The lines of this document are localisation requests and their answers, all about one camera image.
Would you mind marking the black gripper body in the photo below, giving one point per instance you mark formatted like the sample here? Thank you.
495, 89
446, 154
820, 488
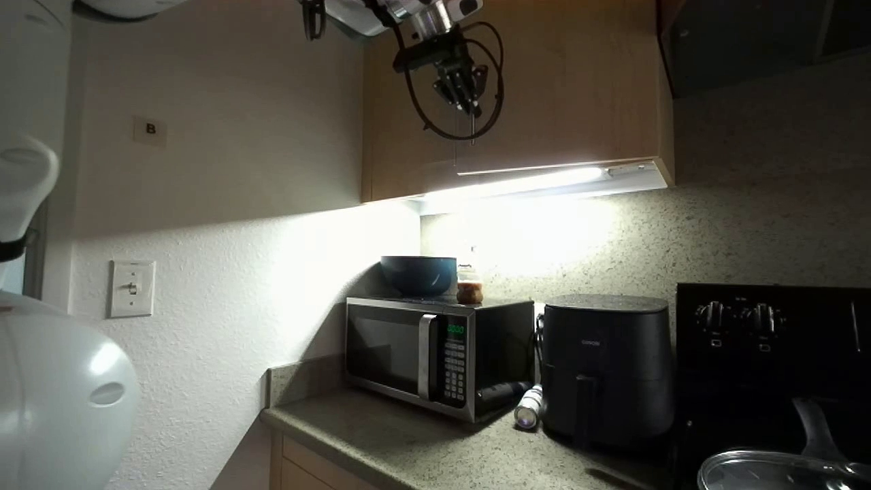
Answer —
424, 53

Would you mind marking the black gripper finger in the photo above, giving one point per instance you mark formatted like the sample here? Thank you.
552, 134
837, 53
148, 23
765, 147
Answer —
473, 90
450, 89

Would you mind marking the under-cabinet light strip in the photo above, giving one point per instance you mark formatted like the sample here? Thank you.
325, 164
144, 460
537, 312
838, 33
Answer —
533, 180

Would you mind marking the wooden base cabinet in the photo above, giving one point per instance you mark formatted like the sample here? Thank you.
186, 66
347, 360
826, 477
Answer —
307, 464

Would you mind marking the dark round bowl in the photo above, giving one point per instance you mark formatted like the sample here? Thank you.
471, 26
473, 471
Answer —
420, 272

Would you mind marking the glass jar with brown content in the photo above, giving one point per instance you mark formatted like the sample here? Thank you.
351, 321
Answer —
468, 289

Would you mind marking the stainless steel microwave oven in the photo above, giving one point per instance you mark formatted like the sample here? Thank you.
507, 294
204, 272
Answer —
424, 358

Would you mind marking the dark range hood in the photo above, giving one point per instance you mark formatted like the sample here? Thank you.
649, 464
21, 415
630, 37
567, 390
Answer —
771, 42

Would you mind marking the black air fryer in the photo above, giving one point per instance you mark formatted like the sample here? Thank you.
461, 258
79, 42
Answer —
608, 372

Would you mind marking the small white shaker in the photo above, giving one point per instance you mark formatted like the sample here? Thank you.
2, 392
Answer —
529, 406

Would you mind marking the black kitchen stove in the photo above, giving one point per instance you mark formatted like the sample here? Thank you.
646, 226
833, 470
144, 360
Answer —
771, 362

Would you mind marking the frying pan with glass lid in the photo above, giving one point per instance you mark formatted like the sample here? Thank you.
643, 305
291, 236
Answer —
771, 471

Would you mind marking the white light switch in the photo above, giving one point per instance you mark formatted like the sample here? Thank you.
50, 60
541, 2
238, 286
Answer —
130, 289

